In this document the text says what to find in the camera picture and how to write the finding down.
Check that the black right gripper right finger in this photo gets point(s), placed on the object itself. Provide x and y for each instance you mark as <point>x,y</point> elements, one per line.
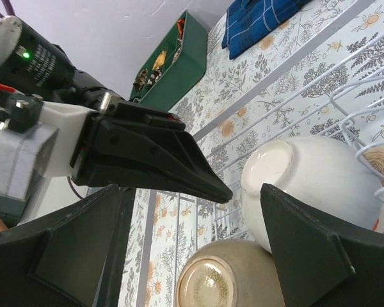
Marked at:
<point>322,260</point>

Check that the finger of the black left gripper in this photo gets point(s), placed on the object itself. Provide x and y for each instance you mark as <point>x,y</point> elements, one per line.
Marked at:
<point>137,147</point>

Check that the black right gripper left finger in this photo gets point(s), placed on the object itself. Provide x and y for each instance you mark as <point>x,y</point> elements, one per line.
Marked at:
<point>71,257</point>

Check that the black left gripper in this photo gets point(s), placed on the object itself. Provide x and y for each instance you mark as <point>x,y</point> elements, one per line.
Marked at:
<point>31,64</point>

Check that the plain white bowl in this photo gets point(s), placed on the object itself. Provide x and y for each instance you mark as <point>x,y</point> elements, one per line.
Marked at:
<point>317,170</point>
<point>229,272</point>

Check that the yellow rubber bands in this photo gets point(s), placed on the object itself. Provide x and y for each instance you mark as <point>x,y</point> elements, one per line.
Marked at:
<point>160,60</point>

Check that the green compartment tray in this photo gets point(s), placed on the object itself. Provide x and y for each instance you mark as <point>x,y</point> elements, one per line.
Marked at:
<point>184,66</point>

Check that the red rubber bands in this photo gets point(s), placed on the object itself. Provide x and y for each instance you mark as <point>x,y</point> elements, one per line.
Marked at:
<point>180,26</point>

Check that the blue plaid shirt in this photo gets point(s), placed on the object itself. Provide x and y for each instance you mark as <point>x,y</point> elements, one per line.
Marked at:
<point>248,21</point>

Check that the floral patterned table mat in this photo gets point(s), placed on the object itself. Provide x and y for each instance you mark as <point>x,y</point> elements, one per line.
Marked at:
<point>155,256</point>

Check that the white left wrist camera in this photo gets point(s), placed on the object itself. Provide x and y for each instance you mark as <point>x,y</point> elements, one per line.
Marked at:
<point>36,137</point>

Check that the white wire dish rack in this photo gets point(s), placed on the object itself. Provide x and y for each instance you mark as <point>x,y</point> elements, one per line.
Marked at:
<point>347,69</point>

